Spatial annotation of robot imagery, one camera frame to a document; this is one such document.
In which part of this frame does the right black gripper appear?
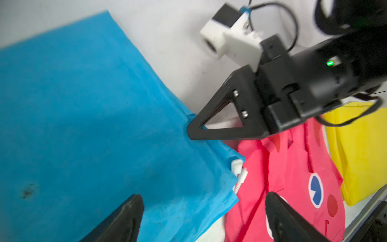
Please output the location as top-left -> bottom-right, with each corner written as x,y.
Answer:
256,27 -> 387,135

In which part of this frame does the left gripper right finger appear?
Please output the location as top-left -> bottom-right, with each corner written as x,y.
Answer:
265,192 -> 328,242

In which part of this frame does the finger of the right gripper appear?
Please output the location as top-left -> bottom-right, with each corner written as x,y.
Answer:
187,66 -> 270,140

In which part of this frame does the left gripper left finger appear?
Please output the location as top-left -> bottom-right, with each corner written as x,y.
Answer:
81,194 -> 145,242

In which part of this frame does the pink bunny raincoat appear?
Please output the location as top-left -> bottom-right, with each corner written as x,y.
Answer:
225,119 -> 346,242

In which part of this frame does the blue raincoat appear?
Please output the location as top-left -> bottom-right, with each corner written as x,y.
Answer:
1,12 -> 239,242

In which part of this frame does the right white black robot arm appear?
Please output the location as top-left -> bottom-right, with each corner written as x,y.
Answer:
187,1 -> 387,140

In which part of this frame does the yellow folded raincoat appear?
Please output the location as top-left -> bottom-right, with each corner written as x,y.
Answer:
326,107 -> 387,206

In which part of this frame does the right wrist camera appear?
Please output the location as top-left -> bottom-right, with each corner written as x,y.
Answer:
200,3 -> 263,71

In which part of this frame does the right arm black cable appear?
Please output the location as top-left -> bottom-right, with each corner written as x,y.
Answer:
247,0 -> 300,53

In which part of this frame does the aluminium mounting rail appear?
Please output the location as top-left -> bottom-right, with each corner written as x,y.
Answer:
343,186 -> 387,242

